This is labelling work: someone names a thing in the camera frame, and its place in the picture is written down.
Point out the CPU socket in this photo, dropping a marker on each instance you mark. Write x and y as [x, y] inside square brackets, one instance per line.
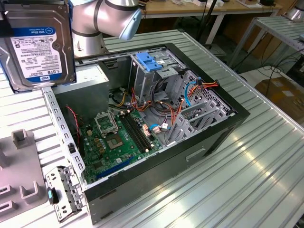
[114, 142]

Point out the black stand pole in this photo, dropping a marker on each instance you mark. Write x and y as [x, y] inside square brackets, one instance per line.
[207, 23]

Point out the blue plastic drive latch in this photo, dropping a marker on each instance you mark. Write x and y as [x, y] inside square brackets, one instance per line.
[147, 61]

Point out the grey power supply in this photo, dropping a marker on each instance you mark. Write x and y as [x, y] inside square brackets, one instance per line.
[83, 99]

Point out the grey parts rack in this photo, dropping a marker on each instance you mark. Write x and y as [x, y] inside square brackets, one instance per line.
[21, 166]

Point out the black RAM slot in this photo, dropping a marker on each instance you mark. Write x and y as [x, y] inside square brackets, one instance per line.
[133, 134]
[140, 130]

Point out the silver slot retention bracket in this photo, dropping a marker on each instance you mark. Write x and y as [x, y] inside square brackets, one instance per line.
[50, 184]

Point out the hard disk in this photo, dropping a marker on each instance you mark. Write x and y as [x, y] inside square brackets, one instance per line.
[40, 52]

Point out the large brown cardboard box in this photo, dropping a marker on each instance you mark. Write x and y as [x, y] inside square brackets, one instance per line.
[282, 95]

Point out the wooden desk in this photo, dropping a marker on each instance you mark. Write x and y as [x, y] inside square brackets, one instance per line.
[180, 9]

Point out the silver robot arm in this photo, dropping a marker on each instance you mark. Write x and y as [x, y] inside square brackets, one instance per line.
[114, 14]

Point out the grey metal disk bay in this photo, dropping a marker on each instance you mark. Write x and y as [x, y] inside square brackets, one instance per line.
[204, 107]

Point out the black PC case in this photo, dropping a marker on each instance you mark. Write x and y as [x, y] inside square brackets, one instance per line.
[166, 171]

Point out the green motherboard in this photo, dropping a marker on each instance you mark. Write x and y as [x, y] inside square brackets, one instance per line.
[126, 152]

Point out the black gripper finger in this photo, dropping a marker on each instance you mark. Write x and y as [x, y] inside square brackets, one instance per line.
[6, 28]

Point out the blue expansion slot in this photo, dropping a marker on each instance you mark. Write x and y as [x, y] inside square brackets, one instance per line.
[114, 168]

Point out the grey optical drive cage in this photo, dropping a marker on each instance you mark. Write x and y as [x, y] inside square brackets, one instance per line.
[145, 83]

